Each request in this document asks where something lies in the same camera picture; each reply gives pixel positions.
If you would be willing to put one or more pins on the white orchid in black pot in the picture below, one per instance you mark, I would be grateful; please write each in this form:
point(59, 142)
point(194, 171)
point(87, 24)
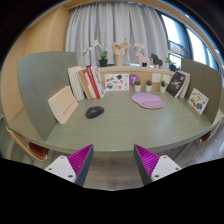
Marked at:
point(172, 66)
point(103, 62)
point(138, 47)

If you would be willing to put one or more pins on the small succulent in white pot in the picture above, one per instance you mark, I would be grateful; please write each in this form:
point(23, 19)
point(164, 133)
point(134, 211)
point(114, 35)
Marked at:
point(162, 88)
point(137, 87)
point(148, 87)

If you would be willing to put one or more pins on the pink horse figure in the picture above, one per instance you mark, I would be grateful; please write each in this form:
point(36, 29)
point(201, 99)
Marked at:
point(143, 59)

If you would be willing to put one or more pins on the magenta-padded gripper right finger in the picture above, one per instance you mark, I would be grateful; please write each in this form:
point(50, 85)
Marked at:
point(165, 166)

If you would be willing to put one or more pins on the thick white book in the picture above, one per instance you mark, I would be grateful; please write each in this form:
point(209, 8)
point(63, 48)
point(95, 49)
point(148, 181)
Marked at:
point(74, 81)

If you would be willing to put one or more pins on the red and white book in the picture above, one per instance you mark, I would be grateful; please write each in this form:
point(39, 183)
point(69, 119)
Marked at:
point(91, 81)

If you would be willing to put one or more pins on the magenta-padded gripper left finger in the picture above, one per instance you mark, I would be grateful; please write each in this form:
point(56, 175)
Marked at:
point(60, 166)

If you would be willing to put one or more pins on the colourful illustrated card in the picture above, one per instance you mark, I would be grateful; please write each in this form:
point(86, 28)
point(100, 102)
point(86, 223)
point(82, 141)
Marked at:
point(198, 100)

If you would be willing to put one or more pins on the purple round number sign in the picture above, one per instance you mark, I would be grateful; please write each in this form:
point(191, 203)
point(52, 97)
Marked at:
point(134, 78)

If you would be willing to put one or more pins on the green desk partition panel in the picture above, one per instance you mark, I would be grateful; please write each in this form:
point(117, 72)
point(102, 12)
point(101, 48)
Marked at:
point(40, 86)
point(203, 80)

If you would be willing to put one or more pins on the light wooden desk shelf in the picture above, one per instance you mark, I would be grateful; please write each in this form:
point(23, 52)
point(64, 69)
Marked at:
point(133, 69)

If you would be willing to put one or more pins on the brown seat chair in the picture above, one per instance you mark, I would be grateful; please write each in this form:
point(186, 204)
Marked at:
point(37, 150)
point(208, 135)

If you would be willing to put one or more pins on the wooden hand model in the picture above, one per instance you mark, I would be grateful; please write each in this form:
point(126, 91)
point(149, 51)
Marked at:
point(117, 53)

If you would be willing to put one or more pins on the beige hardcover book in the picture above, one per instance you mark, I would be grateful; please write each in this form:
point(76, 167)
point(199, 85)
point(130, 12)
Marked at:
point(62, 105)

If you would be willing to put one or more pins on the black cover book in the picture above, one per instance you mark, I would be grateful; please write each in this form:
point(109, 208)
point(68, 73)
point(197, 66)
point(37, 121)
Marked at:
point(175, 84)

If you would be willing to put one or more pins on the tan cover book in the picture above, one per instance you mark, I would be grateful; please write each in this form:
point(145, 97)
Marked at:
point(84, 83)

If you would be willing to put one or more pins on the window with dark frame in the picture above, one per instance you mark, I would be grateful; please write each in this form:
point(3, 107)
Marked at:
point(196, 46)

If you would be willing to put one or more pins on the dark grey horse figure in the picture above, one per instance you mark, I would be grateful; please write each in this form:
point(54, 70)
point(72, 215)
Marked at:
point(156, 60)

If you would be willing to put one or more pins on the white wall socket plate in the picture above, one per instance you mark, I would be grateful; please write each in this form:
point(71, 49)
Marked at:
point(156, 77)
point(166, 78)

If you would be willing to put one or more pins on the purple mouse pad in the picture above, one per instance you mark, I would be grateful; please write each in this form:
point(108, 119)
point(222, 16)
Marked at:
point(147, 100)

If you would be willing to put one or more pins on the black computer mouse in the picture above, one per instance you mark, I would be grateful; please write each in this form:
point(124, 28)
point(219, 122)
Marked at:
point(94, 112)

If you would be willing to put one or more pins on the wooden artist mannequin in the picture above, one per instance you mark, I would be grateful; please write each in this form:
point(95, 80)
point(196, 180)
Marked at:
point(126, 48)

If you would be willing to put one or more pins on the grey curtain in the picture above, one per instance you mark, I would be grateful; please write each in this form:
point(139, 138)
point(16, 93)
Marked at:
point(100, 23)

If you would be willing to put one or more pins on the white illustrated sticker card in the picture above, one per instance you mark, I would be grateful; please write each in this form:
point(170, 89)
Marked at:
point(116, 82)

